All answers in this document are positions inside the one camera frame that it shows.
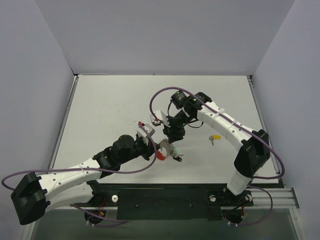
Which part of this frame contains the keyring bunch with coloured tags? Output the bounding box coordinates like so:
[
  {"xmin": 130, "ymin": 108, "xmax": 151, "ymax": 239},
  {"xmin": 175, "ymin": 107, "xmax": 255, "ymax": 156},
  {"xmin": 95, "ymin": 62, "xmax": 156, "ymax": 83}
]
[{"xmin": 156, "ymin": 138, "xmax": 183, "ymax": 162}]

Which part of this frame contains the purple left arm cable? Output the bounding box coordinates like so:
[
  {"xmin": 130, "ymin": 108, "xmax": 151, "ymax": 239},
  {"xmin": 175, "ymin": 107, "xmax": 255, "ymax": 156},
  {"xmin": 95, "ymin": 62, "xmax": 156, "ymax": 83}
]
[{"xmin": 1, "ymin": 124, "xmax": 162, "ymax": 228}]

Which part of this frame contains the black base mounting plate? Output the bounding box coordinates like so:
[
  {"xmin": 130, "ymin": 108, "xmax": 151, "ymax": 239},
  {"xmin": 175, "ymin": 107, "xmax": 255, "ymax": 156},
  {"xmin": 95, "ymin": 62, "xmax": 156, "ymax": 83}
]
[{"xmin": 73, "ymin": 183, "xmax": 253, "ymax": 226}]

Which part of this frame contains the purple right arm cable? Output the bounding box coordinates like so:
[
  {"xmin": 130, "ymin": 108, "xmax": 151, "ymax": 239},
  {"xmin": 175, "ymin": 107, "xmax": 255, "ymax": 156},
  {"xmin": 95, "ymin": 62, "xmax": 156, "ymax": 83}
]
[{"xmin": 149, "ymin": 86, "xmax": 286, "ymax": 228}]

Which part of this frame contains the key with yellow tag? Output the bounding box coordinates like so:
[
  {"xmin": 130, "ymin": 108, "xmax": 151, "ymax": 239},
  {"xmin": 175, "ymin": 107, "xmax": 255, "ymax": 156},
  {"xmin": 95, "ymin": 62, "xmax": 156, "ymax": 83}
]
[{"xmin": 209, "ymin": 135, "xmax": 222, "ymax": 146}]

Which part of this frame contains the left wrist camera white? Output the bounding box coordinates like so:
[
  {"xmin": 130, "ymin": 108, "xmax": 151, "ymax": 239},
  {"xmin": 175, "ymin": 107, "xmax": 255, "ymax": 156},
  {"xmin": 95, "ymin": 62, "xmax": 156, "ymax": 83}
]
[{"xmin": 136, "ymin": 121, "xmax": 156, "ymax": 145}]

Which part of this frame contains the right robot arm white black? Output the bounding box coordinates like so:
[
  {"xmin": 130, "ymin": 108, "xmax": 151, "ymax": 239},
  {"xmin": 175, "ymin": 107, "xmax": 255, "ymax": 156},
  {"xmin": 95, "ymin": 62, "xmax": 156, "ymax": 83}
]
[{"xmin": 155, "ymin": 89, "xmax": 271, "ymax": 205}]

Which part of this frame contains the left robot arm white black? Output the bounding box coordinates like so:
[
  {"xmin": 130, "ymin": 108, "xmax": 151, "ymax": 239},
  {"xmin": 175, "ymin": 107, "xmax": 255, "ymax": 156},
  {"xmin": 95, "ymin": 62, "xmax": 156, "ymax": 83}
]
[{"xmin": 10, "ymin": 135, "xmax": 160, "ymax": 225}]

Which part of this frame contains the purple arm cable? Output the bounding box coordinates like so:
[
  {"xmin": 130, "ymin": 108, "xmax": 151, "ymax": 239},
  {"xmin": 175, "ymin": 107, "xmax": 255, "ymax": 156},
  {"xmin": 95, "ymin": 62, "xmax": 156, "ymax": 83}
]
[
  {"xmin": 1, "ymin": 124, "xmax": 162, "ymax": 228},
  {"xmin": 149, "ymin": 86, "xmax": 286, "ymax": 228}
]

